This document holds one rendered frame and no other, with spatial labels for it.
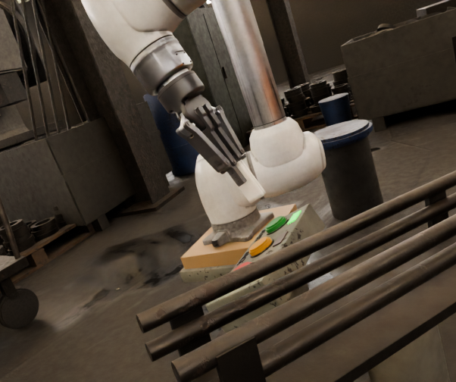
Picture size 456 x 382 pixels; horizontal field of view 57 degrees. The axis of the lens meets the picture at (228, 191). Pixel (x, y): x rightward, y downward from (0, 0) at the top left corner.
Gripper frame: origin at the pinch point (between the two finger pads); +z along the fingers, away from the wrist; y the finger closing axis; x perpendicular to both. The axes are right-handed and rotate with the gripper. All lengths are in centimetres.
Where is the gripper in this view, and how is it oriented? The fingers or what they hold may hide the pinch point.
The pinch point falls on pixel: (246, 181)
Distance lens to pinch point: 70.9
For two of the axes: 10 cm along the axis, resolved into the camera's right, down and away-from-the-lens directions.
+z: 5.9, 8.0, 0.7
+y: 4.2, -3.8, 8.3
